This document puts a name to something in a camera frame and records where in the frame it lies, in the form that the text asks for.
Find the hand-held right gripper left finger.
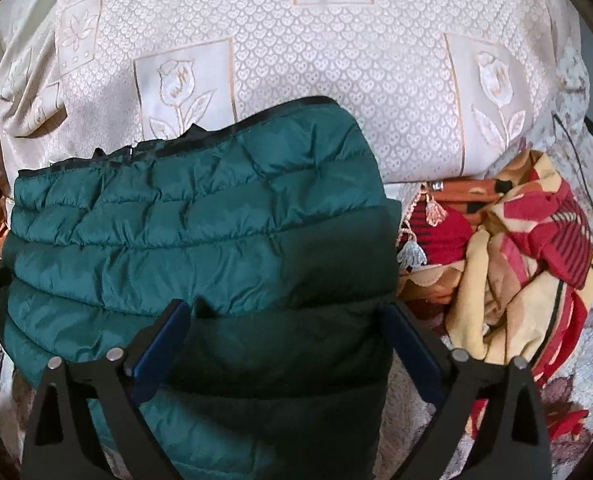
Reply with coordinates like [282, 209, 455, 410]
[21, 299, 192, 480]

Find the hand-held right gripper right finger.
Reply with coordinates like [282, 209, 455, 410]
[379, 302, 552, 480]

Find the green quilted puffer jacket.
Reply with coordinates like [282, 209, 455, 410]
[0, 95, 403, 480]

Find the beige embossed floral bedspread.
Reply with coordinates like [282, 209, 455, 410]
[0, 0, 585, 186]

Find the black cable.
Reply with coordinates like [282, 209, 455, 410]
[551, 111, 593, 263]

